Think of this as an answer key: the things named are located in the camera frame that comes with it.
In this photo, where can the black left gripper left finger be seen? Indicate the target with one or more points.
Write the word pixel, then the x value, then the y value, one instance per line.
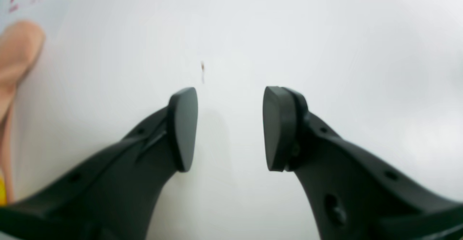
pixel 112 195

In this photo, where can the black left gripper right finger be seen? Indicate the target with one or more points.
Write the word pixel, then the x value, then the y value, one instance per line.
pixel 353 194

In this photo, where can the peach T-shirt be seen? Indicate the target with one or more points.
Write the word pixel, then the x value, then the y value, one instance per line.
pixel 20 46

